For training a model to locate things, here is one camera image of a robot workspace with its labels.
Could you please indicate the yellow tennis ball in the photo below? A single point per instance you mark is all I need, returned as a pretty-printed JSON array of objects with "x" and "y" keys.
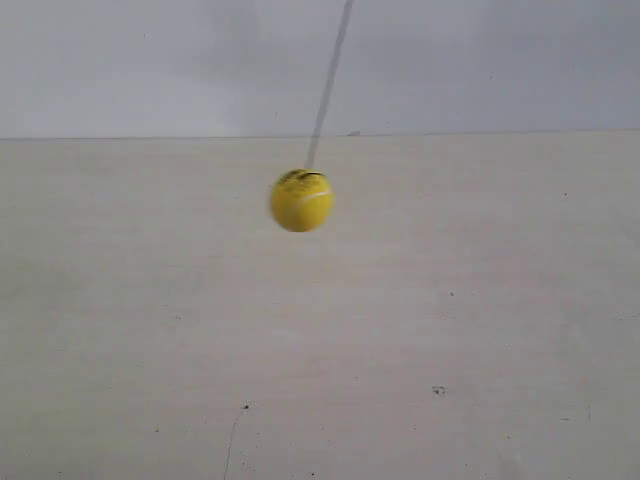
[{"x": 301, "y": 200}]

